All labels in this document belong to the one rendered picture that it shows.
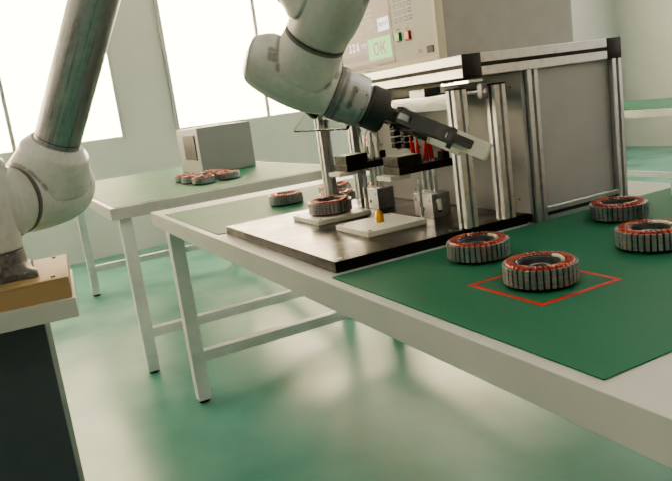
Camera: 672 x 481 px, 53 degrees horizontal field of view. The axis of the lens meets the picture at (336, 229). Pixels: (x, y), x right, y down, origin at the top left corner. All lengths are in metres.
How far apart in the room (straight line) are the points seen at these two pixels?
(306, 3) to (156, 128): 5.16
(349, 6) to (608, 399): 0.64
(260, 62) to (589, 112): 0.80
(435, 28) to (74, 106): 0.79
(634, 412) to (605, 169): 1.01
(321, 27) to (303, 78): 0.09
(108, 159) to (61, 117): 4.50
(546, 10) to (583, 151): 0.33
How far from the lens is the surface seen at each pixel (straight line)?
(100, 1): 1.53
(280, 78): 1.10
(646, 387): 0.74
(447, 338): 0.91
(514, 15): 1.61
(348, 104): 1.12
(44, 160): 1.61
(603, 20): 9.18
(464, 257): 1.20
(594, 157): 1.63
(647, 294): 1.01
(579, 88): 1.59
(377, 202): 1.75
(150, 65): 6.19
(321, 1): 1.04
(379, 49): 1.67
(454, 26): 1.50
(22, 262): 1.56
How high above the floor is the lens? 1.06
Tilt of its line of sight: 11 degrees down
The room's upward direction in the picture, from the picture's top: 8 degrees counter-clockwise
